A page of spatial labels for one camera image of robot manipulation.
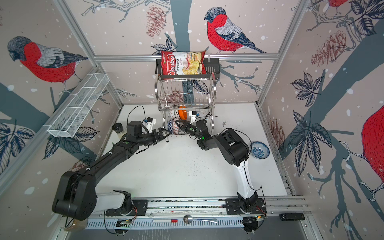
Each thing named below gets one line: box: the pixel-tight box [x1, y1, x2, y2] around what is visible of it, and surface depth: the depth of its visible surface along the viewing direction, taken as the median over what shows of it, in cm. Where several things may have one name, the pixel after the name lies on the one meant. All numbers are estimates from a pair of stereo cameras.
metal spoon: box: [183, 214, 218, 224], surface depth 71 cm
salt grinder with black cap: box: [112, 122, 124, 134], surface depth 94 cm
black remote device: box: [279, 212, 306, 221], surface depth 70 cm
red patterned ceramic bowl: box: [172, 117, 178, 135], surface depth 92 cm
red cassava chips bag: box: [160, 50, 207, 76], surface depth 90 cm
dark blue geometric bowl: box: [170, 119, 174, 135], surface depth 92 cm
